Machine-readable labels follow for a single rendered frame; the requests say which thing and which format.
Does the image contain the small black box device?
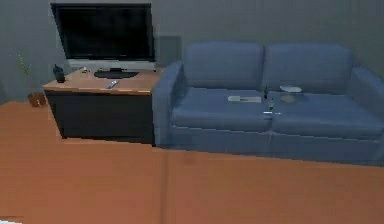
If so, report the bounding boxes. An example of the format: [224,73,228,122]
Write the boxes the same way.
[52,64,67,84]

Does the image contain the green plant in brown pot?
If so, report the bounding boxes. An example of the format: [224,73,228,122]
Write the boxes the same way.
[17,54,48,108]

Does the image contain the small grey-white item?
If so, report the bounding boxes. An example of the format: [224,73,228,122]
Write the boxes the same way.
[262,99,282,118]

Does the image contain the grey flat rectangular item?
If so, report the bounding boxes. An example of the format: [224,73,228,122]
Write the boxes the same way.
[227,95,263,104]

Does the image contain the black flat television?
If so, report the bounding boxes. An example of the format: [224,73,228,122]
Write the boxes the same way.
[50,2,156,80]

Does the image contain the dark cabinet with wooden top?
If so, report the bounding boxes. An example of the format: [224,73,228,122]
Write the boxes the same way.
[42,66,163,145]

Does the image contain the blue two-seat sofa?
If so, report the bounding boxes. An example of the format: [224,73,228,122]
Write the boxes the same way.
[151,40,384,167]

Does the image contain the pale round dish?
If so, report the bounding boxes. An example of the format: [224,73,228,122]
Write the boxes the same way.
[279,85,303,94]

